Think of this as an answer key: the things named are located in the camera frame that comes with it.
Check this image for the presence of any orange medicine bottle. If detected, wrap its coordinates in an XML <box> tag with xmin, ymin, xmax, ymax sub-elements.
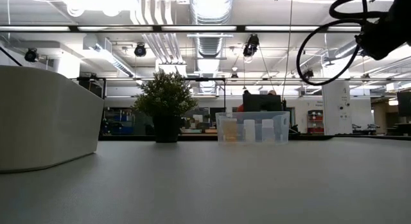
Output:
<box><xmin>222</xmin><ymin>117</ymin><xmax>238</xmax><ymax>143</ymax></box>

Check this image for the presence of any white plastic bin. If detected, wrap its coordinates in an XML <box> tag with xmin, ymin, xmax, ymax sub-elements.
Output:
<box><xmin>0</xmin><ymin>65</ymin><xmax>105</xmax><ymax>174</ymax></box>

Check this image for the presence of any white labelled medicine bottle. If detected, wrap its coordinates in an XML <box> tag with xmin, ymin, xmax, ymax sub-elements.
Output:
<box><xmin>243</xmin><ymin>119</ymin><xmax>257</xmax><ymax>143</ymax></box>

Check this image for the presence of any translucent white medicine bottle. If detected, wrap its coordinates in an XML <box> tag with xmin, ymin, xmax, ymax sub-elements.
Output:
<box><xmin>261</xmin><ymin>119</ymin><xmax>275</xmax><ymax>143</ymax></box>

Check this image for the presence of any blue bin shelf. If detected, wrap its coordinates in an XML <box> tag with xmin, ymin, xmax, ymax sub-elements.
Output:
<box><xmin>104</xmin><ymin>108</ymin><xmax>136</xmax><ymax>135</ymax></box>

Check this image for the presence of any clear plastic bin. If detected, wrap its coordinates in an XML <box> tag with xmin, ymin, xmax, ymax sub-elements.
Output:
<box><xmin>215</xmin><ymin>110</ymin><xmax>291</xmax><ymax>145</ymax></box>

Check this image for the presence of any red bin shelf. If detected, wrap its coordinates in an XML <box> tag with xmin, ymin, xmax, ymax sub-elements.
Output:
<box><xmin>307</xmin><ymin>110</ymin><xmax>324</xmax><ymax>134</ymax></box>

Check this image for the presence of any black overhead light beam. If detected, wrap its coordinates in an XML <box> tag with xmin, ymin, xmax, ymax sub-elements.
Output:
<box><xmin>0</xmin><ymin>24</ymin><xmax>411</xmax><ymax>34</ymax></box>

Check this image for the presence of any green potted artificial plant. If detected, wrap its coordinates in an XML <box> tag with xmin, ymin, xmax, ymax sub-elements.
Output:
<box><xmin>132</xmin><ymin>69</ymin><xmax>198</xmax><ymax>144</ymax></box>

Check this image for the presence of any wooden workbench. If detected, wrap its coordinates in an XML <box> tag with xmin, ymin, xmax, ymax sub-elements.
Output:
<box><xmin>179</xmin><ymin>127</ymin><xmax>219</xmax><ymax>135</ymax></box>

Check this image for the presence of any grey table mat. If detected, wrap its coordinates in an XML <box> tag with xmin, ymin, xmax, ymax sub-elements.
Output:
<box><xmin>0</xmin><ymin>139</ymin><xmax>411</xmax><ymax>224</ymax></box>

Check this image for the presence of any white pillar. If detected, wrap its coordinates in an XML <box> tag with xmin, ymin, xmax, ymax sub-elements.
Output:
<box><xmin>322</xmin><ymin>81</ymin><xmax>351</xmax><ymax>135</ymax></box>

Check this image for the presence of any black side monitor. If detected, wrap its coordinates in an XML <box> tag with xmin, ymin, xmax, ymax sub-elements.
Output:
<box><xmin>397</xmin><ymin>90</ymin><xmax>411</xmax><ymax>118</ymax></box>

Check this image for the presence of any silver ventilation duct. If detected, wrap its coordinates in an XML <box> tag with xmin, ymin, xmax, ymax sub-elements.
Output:
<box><xmin>189</xmin><ymin>0</ymin><xmax>234</xmax><ymax>58</ymax></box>

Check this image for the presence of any black background station frame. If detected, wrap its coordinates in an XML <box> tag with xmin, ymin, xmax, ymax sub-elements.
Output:
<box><xmin>72</xmin><ymin>76</ymin><xmax>227</xmax><ymax>135</ymax></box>

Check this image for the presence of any black aluminium table frame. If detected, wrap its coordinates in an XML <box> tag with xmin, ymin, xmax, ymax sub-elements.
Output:
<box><xmin>98</xmin><ymin>134</ymin><xmax>411</xmax><ymax>142</ymax></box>

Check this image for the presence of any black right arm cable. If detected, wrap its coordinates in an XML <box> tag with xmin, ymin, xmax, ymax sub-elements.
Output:
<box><xmin>295</xmin><ymin>0</ymin><xmax>389</xmax><ymax>87</ymax></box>

